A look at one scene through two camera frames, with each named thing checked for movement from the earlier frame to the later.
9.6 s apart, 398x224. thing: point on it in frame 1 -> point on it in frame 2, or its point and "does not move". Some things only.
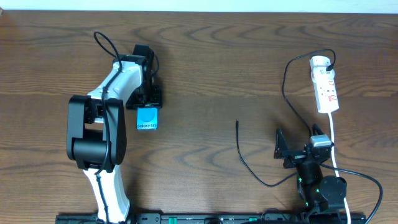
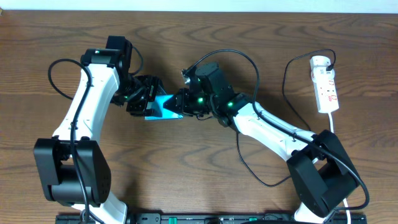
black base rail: (219, 218) does not move
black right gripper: (282, 152) -> (182, 99)
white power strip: (324, 88) does not move
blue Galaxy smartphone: (147, 119) -> (166, 112)
